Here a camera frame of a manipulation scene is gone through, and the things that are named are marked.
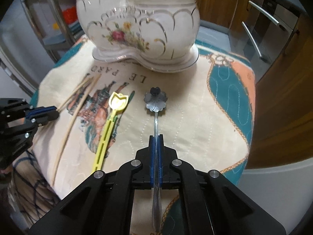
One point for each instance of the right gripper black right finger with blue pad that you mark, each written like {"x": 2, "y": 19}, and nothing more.
{"x": 209, "y": 203}

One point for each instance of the flower-shaped steel spoon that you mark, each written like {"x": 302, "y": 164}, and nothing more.
{"x": 155, "y": 101}

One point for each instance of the printed quilted table cloth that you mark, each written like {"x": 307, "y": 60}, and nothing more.
{"x": 208, "y": 120}

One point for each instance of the metal shelving rack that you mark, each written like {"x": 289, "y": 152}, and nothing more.
{"x": 55, "y": 24}

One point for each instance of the white floral ceramic utensil holder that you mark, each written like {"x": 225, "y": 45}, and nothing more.
{"x": 158, "y": 34}

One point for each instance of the wooden kitchen cabinets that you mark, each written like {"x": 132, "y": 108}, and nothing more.
{"x": 220, "y": 12}

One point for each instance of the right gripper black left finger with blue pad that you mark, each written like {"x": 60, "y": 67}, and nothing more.
{"x": 102, "y": 204}

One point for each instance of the yellow tulip plastic tongs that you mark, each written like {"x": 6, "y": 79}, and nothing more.
{"x": 117, "y": 102}

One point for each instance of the steel oven with handles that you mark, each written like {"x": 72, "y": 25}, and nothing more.
{"x": 259, "y": 31}

